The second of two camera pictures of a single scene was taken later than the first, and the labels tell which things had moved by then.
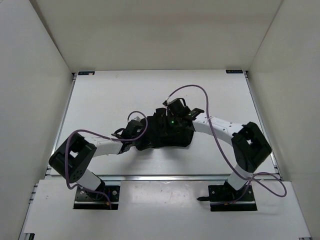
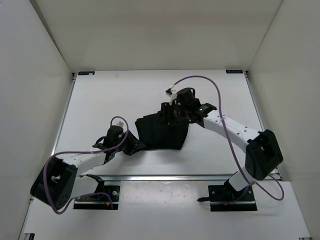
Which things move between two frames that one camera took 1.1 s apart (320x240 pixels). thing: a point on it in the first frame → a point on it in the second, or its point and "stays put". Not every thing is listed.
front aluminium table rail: (156, 178) stays put
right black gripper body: (173, 121) → (186, 111)
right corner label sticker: (234, 71) stays put
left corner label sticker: (86, 73) stays put
